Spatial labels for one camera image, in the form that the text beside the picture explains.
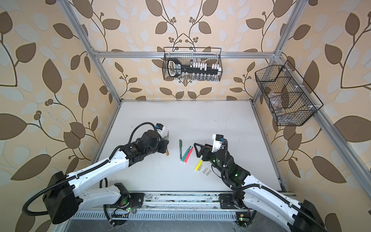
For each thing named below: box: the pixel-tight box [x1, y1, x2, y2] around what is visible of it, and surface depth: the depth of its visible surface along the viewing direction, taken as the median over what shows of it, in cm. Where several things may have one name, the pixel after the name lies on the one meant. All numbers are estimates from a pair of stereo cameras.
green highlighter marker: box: [180, 145, 192, 163], surface depth 93 cm
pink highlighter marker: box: [183, 146, 194, 164], surface depth 92 cm
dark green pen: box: [179, 139, 183, 160], surface depth 96 cm
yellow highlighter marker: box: [194, 159, 204, 172], surface depth 88 cm
